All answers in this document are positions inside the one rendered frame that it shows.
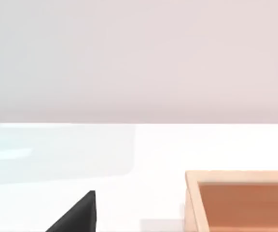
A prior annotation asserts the shallow salmon-coloured box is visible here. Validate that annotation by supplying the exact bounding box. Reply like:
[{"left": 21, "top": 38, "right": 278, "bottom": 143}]
[{"left": 184, "top": 170, "right": 278, "bottom": 232}]

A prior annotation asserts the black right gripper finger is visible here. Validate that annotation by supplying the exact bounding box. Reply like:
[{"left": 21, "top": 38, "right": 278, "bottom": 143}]
[{"left": 45, "top": 190, "right": 97, "bottom": 232}]

